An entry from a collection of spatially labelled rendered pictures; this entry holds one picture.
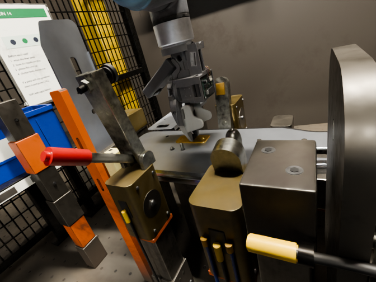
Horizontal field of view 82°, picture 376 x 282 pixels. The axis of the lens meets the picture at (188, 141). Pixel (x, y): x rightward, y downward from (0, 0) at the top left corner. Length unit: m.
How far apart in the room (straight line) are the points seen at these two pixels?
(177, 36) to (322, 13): 2.27
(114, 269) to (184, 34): 0.63
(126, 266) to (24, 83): 0.65
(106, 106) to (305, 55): 2.45
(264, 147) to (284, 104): 2.56
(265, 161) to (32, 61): 0.84
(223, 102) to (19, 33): 0.68
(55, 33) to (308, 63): 2.37
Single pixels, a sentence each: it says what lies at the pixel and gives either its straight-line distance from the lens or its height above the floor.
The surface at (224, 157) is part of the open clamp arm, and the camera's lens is 0.25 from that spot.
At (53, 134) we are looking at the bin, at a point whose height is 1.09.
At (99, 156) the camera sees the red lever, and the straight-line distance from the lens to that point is 0.32.
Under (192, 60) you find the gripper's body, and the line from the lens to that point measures 0.45.
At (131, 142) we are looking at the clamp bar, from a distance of 0.35.
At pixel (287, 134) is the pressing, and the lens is 0.50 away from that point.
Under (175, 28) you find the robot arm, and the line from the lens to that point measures 0.45.
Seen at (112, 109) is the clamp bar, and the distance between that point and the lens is 0.33.
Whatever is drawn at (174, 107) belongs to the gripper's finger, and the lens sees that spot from 0.47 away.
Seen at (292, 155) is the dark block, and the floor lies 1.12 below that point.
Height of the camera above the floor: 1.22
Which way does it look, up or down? 24 degrees down
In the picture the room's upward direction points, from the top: 15 degrees counter-clockwise
